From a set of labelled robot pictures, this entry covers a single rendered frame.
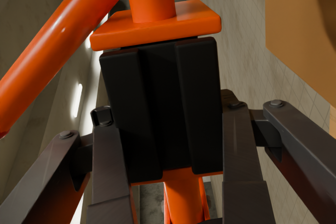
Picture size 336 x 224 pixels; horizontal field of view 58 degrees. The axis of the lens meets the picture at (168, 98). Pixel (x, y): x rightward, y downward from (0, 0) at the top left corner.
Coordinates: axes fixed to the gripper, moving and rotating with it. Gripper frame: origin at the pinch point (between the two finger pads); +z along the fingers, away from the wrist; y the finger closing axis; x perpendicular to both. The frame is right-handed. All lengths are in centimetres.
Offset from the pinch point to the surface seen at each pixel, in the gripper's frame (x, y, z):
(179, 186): -4.0, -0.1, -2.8
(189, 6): 5.8, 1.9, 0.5
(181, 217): -6.4, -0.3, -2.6
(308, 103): -102, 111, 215
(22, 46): -66, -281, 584
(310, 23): 2.2, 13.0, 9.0
